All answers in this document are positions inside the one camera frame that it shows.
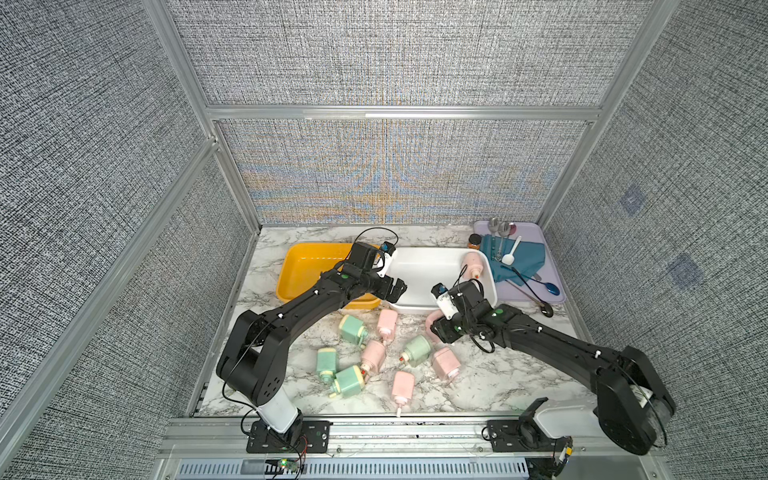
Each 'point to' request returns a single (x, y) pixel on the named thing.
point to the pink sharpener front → (403, 386)
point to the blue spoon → (551, 288)
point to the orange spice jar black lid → (474, 241)
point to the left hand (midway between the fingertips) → (398, 279)
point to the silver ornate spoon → (493, 226)
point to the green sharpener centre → (417, 351)
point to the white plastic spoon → (508, 259)
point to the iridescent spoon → (506, 229)
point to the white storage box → (422, 269)
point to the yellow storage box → (304, 263)
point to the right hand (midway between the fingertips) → (438, 316)
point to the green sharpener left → (326, 365)
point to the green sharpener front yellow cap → (347, 382)
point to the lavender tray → (548, 272)
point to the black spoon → (546, 309)
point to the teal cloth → (529, 257)
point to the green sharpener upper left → (353, 330)
